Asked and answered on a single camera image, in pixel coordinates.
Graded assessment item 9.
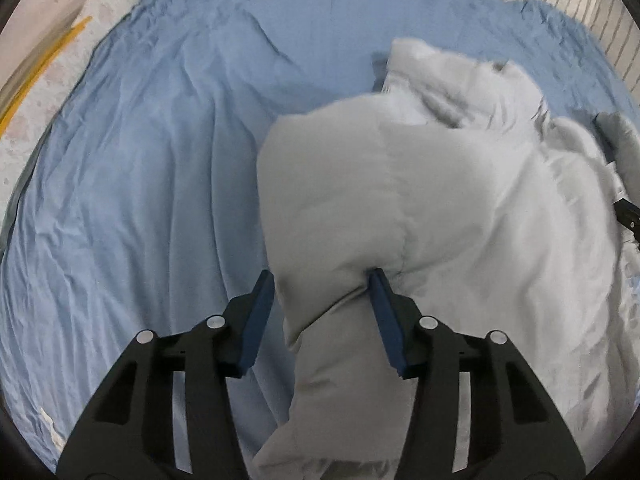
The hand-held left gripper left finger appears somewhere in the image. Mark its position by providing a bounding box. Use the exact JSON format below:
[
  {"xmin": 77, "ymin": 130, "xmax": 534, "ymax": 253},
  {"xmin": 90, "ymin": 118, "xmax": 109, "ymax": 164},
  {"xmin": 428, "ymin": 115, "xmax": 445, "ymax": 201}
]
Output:
[{"xmin": 56, "ymin": 269, "xmax": 275, "ymax": 480}]

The yellow strip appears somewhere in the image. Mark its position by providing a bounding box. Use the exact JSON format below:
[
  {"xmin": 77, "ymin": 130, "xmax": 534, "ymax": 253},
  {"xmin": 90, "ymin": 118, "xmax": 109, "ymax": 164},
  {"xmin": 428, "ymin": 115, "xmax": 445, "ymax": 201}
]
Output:
[{"xmin": 0, "ymin": 16, "xmax": 94, "ymax": 136}]

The white speckled mattress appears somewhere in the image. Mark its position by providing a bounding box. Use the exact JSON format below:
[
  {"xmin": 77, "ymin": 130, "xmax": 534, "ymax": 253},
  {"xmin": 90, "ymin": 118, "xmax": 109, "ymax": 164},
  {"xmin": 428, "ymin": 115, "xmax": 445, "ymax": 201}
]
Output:
[{"xmin": 0, "ymin": 0, "xmax": 146, "ymax": 201}]

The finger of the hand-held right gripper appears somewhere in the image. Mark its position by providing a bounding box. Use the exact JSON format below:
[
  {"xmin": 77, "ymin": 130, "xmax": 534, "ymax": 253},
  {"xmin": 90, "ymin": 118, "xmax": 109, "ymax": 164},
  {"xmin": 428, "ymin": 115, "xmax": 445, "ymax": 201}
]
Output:
[{"xmin": 614, "ymin": 199, "xmax": 640, "ymax": 252}]

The blue bed sheet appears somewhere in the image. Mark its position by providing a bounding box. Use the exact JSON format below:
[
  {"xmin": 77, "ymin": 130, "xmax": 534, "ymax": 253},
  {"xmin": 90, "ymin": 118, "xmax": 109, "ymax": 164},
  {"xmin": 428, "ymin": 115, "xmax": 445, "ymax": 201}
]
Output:
[{"xmin": 0, "ymin": 0, "xmax": 640, "ymax": 471}]

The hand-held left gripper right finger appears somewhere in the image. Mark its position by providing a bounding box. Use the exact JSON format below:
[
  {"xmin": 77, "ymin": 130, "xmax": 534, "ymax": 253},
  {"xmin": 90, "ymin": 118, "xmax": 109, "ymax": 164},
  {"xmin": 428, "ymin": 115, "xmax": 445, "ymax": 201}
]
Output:
[{"xmin": 369, "ymin": 268, "xmax": 586, "ymax": 480}]

